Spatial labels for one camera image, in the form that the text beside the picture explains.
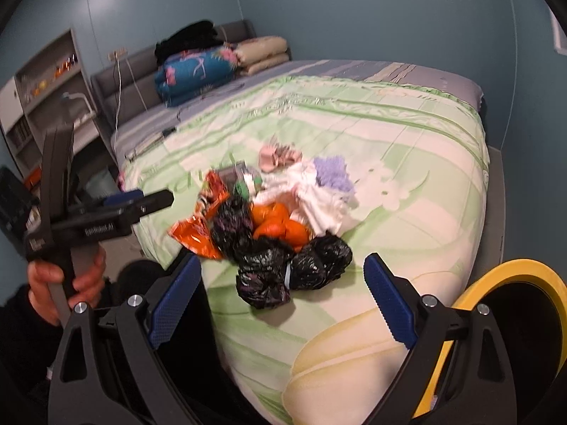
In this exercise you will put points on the pink sock bundle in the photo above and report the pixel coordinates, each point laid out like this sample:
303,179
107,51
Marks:
277,157

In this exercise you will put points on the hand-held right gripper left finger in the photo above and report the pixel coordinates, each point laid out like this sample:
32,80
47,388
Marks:
175,303

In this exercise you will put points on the orange snack packet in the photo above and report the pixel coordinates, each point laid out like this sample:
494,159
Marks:
195,234

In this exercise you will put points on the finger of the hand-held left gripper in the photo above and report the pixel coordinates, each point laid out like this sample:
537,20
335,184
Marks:
150,203
130,195

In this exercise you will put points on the white shelf unit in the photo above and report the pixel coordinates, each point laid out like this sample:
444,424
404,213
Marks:
48,75

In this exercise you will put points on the person's left forearm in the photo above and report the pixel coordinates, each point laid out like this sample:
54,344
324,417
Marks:
17,336

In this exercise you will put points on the green patterned blanket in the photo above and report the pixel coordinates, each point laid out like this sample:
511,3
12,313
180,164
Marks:
354,141

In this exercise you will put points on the person's left hand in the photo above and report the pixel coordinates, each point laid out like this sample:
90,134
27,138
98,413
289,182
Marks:
91,279

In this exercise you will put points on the small black device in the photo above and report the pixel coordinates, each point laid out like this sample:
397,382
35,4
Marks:
169,131

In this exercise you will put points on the purple fluffy cloth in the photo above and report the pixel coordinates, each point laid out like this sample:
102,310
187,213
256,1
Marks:
334,175

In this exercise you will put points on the person's black trouser leg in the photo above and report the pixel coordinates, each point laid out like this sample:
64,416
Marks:
137,276

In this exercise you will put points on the white crumpled tissue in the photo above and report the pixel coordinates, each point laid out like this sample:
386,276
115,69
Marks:
319,210

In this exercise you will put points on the beige folded blanket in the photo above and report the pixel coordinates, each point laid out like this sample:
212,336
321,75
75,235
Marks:
265,53

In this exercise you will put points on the pale green bucket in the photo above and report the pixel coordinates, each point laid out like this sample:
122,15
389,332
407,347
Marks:
99,183

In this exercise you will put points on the blue floral folded blanket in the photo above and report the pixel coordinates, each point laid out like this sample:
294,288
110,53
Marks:
190,75

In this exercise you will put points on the green grey snack wrapper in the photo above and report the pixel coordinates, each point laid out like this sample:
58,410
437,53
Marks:
234,177

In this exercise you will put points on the black clothing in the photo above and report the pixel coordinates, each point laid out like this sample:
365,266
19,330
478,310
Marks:
190,35

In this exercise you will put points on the black plastic bag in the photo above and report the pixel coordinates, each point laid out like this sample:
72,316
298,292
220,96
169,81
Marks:
319,259
261,274
230,225

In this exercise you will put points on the row of books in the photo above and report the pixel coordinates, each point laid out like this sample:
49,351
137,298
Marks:
18,133

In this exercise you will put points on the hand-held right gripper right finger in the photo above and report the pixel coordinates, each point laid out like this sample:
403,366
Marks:
390,303

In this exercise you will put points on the small orange object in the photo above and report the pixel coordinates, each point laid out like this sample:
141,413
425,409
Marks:
32,180

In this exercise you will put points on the white wall socket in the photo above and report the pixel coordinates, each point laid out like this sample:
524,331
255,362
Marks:
117,54

